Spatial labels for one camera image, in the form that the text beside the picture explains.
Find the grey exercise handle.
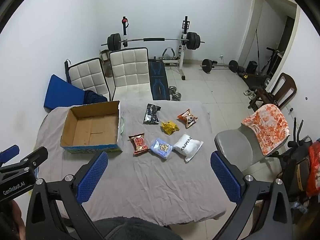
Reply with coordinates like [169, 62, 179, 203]
[162, 47, 177, 60]

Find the black exercise machine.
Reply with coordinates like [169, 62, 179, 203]
[260, 47, 283, 75]

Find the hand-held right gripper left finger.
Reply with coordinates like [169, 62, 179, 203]
[26, 151, 109, 240]

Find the black weight bench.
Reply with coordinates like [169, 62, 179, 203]
[147, 59, 172, 101]

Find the white soft packet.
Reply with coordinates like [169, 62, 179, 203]
[173, 134, 203, 164]

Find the light blue tissue packet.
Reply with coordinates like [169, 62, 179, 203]
[150, 137, 174, 160]

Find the blue foam mat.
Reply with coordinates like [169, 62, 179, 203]
[44, 74, 87, 111]

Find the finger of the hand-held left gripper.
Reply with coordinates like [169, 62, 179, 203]
[0, 146, 49, 173]
[0, 146, 20, 167]

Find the person's dark fleece clothing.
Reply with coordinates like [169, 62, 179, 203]
[94, 216, 184, 240]

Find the black speaker box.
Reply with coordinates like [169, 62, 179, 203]
[246, 60, 258, 74]

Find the long barbell with plates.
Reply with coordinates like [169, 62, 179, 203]
[101, 32, 205, 51]

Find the orange floral towel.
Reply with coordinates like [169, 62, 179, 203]
[241, 104, 291, 156]

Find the red snack packet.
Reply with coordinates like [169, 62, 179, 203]
[128, 133, 150, 155]

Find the dark wooden chair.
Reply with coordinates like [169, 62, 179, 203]
[248, 72, 297, 110]

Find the white quilted chair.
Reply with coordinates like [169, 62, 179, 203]
[64, 57, 110, 102]
[109, 47, 152, 102]

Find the grey office chair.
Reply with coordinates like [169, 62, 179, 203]
[214, 125, 275, 173]

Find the black packet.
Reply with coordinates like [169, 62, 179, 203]
[143, 103, 162, 125]

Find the orange panda snack packet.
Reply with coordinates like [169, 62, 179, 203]
[177, 108, 198, 129]

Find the grey table sheet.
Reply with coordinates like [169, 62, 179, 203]
[37, 100, 227, 227]

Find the short barbell with plates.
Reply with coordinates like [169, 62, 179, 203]
[200, 59, 239, 74]

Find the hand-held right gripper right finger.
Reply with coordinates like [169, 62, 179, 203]
[210, 151, 293, 240]

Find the cardboard box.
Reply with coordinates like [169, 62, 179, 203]
[61, 101, 123, 153]

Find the door frame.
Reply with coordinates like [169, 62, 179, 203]
[244, 0, 300, 85]

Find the yellow packet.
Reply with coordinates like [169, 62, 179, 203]
[161, 121, 180, 136]

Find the red plastic bag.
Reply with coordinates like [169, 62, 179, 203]
[306, 141, 320, 197]

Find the dark blue cloth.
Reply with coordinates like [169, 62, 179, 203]
[84, 90, 108, 104]

